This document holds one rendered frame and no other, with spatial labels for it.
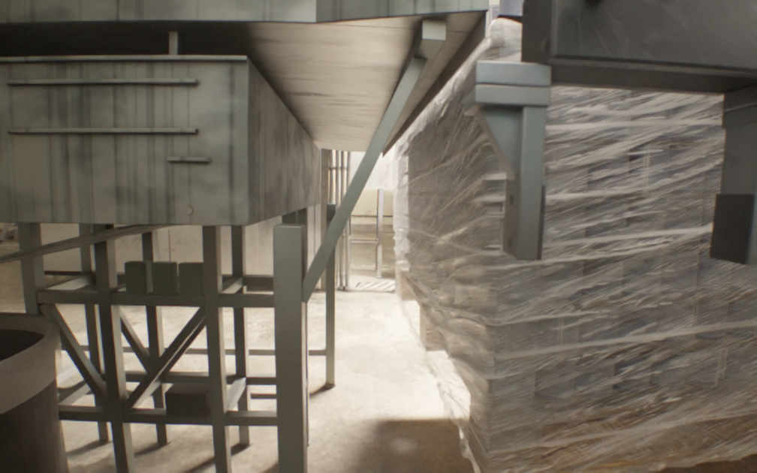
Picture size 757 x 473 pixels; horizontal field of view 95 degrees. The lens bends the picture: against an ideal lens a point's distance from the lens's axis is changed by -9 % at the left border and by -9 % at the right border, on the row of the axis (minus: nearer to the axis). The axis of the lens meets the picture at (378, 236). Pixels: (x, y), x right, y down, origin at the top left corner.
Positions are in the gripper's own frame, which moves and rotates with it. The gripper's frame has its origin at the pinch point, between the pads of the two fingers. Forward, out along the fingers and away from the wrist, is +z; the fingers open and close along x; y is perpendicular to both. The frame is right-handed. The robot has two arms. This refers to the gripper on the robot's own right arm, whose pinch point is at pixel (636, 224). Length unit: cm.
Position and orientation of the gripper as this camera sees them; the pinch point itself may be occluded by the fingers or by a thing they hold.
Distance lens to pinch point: 25.6
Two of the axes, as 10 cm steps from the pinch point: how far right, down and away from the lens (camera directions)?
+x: 10.0, 0.3, -0.2
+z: -0.2, 9.9, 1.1
